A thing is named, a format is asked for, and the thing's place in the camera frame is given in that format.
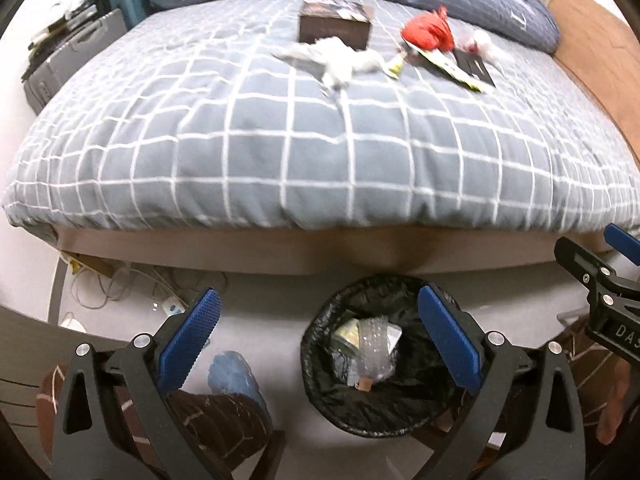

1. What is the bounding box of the red plastic bag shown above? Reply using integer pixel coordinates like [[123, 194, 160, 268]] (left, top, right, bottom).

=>
[[400, 6, 454, 52]]

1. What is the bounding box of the yellow white snack wrapper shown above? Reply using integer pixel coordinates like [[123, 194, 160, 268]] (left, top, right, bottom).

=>
[[406, 42, 494, 93]]

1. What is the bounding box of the blue slipper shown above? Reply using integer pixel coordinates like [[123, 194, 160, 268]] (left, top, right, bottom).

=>
[[207, 351, 271, 420]]

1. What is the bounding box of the grey hard suitcase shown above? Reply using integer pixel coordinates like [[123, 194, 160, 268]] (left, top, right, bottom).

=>
[[23, 9, 127, 115]]

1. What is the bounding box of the white power strip with cables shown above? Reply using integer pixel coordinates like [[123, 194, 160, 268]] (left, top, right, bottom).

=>
[[60, 253, 227, 321]]

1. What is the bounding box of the wooden headboard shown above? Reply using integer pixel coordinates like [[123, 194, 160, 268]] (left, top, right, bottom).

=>
[[549, 0, 640, 155]]

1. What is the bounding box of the wooden bed frame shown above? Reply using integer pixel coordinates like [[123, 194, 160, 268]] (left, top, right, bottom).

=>
[[52, 224, 601, 276]]

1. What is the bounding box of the white crumpled tissue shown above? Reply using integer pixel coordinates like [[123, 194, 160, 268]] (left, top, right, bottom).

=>
[[271, 36, 390, 93]]

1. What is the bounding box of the grey checked bed mattress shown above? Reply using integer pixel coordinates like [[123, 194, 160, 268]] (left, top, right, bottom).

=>
[[3, 0, 639, 236]]

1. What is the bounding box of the dark brown snack box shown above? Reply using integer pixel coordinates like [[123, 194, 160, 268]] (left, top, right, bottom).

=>
[[297, 0, 374, 51]]

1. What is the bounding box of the teal suitcase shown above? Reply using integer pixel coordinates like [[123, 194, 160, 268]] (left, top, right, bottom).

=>
[[108, 0, 154, 29]]

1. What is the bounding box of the black lined trash bin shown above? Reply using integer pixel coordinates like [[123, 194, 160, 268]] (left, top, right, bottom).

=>
[[300, 274, 462, 439]]

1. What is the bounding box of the small yellow wrapper strip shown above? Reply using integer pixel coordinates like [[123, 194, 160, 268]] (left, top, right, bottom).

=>
[[382, 53, 406, 79]]

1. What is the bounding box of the clear pinkish plastic wrap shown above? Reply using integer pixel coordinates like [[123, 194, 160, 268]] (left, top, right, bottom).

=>
[[454, 28, 494, 58]]

